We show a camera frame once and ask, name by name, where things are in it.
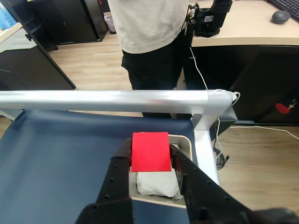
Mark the dark blue table mat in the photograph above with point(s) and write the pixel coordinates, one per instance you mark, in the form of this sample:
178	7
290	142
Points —
58	151

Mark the white crumpled cloth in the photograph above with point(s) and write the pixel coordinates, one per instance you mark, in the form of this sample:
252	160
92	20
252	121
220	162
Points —
156	184

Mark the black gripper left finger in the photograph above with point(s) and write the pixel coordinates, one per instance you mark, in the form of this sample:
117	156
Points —
114	186

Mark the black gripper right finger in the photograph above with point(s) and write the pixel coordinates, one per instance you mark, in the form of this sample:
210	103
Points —
205	200

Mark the red cube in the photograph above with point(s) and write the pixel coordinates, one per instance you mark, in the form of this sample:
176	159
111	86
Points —
150	151

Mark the beige box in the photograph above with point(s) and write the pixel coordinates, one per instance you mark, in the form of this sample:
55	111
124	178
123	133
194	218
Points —
151	202

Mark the small waste bin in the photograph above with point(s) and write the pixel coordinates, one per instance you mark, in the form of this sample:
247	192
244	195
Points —
110	22

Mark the black keyboard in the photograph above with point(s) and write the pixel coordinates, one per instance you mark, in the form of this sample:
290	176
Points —
287	5

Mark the grey computer mouse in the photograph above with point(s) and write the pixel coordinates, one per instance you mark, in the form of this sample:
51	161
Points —
280	16

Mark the person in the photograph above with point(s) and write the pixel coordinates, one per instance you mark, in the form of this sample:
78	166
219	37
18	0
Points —
144	23

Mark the red key tag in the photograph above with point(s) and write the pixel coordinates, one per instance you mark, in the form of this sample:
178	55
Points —
282	108

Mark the black cabinet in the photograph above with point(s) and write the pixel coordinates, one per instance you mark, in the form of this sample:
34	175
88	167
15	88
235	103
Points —
70	21

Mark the silver metal cart frame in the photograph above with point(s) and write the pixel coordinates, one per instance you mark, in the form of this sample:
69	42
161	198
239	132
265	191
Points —
93	99

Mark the beige-topped black desk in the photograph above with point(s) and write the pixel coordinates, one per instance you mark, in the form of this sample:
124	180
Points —
245	39

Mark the white-topped black desk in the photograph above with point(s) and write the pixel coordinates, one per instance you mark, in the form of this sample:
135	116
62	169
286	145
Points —
35	67

